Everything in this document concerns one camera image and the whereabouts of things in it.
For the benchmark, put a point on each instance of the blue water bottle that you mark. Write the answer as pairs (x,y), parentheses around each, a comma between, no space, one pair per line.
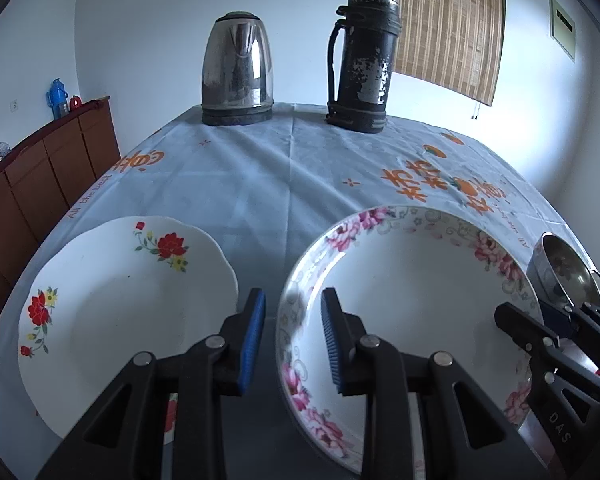
(56,100)

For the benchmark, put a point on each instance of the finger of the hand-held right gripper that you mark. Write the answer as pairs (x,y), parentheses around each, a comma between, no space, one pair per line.
(595,317)
(517,322)

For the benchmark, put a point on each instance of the bamboo window blind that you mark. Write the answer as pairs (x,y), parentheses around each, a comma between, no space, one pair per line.
(440,20)

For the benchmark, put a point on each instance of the white plate with red flowers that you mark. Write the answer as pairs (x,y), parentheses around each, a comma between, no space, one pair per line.
(110,300)

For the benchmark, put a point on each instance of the small red object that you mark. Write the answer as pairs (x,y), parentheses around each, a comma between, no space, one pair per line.
(75,103)

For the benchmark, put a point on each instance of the large white pink-floral bowl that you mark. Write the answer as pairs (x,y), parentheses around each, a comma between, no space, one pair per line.
(420,285)

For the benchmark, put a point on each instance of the worn black thermos flask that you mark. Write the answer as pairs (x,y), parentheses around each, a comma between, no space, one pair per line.
(362,60)

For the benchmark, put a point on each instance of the light blue printed tablecloth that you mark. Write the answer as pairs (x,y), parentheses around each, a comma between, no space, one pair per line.
(280,175)

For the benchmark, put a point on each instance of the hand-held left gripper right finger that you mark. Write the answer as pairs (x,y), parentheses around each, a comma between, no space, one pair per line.
(330,340)

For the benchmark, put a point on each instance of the stainless steel electric kettle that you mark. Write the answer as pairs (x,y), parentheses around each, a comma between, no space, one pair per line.
(237,60)

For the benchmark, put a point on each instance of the stainless steel bowl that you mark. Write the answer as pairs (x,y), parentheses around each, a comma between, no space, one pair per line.
(560,260)

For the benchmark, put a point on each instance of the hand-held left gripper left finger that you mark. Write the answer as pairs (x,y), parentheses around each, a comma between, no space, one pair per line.
(252,340)

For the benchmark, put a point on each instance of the brown wooden cabinet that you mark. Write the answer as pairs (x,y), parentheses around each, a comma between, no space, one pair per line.
(35,185)

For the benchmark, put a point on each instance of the wall electrical panel box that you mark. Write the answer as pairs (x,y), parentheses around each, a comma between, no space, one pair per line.
(562,27)

